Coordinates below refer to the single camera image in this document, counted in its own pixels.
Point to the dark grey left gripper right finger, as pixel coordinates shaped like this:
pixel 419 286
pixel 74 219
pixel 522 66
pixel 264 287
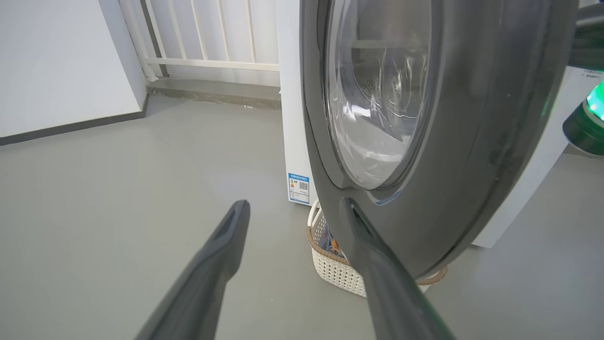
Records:
pixel 391 297

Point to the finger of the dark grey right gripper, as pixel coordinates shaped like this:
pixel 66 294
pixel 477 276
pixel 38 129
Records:
pixel 590 38

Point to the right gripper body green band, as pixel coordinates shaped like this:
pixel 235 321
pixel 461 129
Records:
pixel 587 125

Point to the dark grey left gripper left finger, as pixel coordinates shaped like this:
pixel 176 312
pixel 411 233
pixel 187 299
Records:
pixel 207 283

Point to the grey washing machine door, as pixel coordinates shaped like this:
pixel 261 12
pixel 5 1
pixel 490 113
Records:
pixel 472 141

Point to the white perforated laundry basket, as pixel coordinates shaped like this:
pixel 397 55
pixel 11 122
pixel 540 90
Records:
pixel 335 274

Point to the white washing machine body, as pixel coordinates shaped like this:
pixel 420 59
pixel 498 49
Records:
pixel 295 118

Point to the blue white energy label sticker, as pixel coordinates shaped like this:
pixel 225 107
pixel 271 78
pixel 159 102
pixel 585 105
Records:
pixel 298 189

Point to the white slatted railing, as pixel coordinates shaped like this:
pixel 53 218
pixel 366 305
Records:
pixel 212 63

